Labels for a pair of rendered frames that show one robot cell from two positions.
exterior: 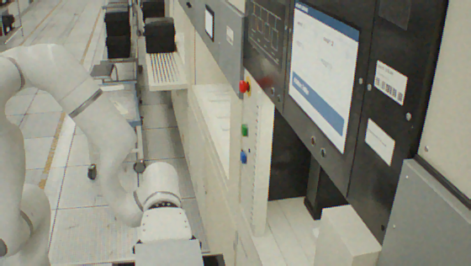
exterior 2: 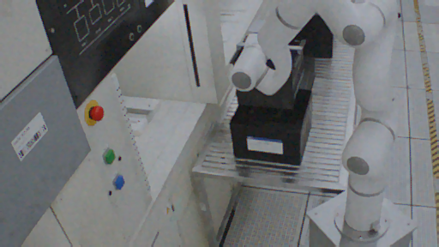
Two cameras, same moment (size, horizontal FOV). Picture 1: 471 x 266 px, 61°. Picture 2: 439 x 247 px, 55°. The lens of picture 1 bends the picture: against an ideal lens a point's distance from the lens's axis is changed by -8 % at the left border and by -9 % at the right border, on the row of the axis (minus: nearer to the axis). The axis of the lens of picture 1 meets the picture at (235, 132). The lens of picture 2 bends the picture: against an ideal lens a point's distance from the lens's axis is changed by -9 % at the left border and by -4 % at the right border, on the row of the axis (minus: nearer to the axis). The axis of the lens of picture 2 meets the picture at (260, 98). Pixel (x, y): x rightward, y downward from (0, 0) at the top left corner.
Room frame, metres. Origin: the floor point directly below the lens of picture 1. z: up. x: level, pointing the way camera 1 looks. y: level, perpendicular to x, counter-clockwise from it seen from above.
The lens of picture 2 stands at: (1.83, 0.77, 1.99)
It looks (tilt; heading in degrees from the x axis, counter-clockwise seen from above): 36 degrees down; 210
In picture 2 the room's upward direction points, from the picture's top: 5 degrees counter-clockwise
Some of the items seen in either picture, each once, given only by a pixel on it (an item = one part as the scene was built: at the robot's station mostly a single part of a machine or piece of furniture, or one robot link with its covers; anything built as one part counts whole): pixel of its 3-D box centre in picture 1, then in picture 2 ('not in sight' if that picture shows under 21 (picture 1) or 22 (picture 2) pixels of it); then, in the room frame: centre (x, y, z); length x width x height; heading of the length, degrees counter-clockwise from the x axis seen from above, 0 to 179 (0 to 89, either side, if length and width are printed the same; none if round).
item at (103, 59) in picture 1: (121, 65); not in sight; (4.91, 1.40, 0.24); 0.94 x 0.53 x 0.48; 13
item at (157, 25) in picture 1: (159, 34); not in sight; (3.64, 0.68, 0.93); 0.30 x 0.28 x 0.26; 11
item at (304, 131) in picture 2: not in sight; (273, 123); (0.57, 0.12, 0.85); 0.28 x 0.28 x 0.17; 12
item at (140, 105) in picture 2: not in sight; (129, 113); (0.80, -0.45, 0.89); 0.22 x 0.21 x 0.04; 104
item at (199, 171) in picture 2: not in sight; (296, 143); (0.17, 0.03, 0.38); 1.30 x 0.60 x 0.76; 14
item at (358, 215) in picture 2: not in sight; (364, 201); (0.84, 0.58, 0.85); 0.19 x 0.19 x 0.18
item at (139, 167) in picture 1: (116, 125); not in sight; (3.27, 1.02, 0.24); 0.97 x 0.52 x 0.48; 16
